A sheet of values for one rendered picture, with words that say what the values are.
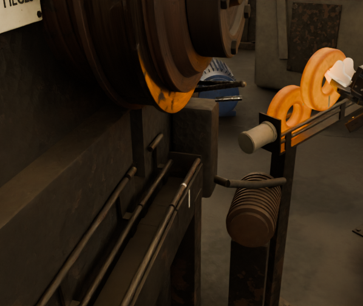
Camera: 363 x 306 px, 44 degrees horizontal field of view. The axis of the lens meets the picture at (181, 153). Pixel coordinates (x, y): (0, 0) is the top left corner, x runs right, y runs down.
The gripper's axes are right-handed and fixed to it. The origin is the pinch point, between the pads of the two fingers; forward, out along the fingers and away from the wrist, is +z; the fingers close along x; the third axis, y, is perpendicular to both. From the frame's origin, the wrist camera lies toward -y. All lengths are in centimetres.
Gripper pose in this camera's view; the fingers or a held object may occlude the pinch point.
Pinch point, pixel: (326, 72)
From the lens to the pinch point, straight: 119.0
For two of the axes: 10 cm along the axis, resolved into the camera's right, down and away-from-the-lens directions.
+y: 1.6, -7.6, -6.3
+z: -6.1, -5.8, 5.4
